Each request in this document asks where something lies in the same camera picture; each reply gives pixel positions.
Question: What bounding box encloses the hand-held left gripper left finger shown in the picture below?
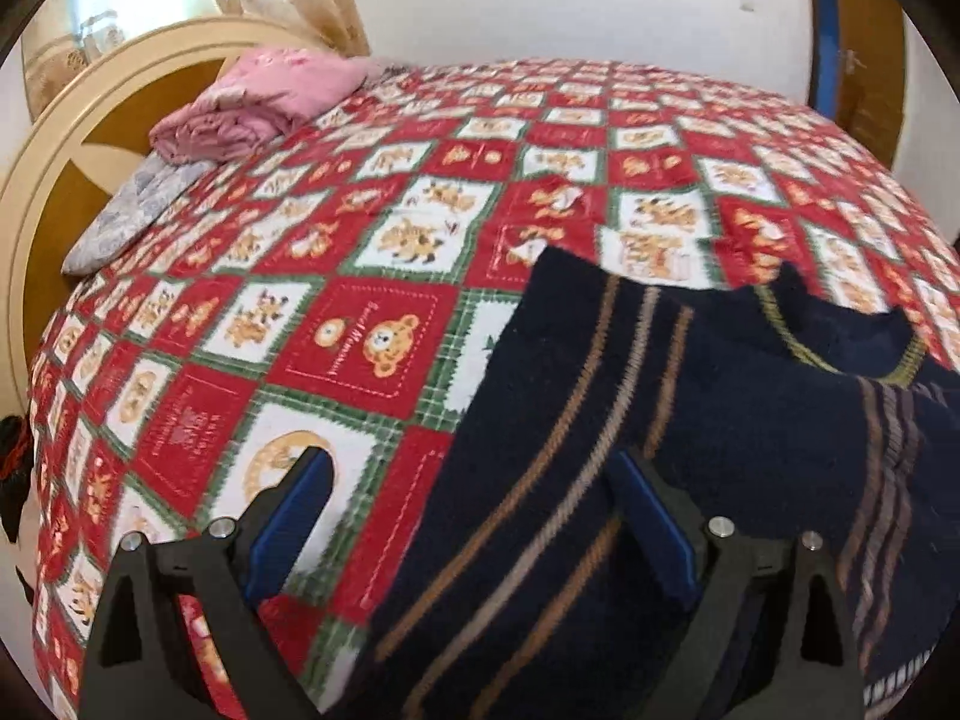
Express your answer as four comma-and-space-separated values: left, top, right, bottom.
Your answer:
79, 446, 338, 720

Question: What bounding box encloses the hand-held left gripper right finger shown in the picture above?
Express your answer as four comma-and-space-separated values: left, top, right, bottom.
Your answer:
606, 446, 867, 720

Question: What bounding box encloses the navy striped knit sweater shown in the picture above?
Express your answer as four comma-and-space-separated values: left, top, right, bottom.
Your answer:
330, 246, 960, 720

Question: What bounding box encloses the red printed bedspread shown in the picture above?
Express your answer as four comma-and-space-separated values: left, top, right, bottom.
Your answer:
26, 56, 960, 720

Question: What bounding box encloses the black and red cloth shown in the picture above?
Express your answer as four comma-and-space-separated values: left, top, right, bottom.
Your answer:
0, 416, 35, 541

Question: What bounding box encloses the grey floral pillow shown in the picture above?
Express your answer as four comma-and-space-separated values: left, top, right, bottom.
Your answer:
61, 157, 218, 276

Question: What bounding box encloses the pink folded blanket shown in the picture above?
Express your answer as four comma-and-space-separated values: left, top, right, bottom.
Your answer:
148, 47, 391, 166

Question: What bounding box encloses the cream and wooden headboard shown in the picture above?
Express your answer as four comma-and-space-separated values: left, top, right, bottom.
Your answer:
0, 15, 331, 421

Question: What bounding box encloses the wooden door with blue frame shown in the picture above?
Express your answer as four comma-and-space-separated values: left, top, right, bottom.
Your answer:
806, 0, 912, 166

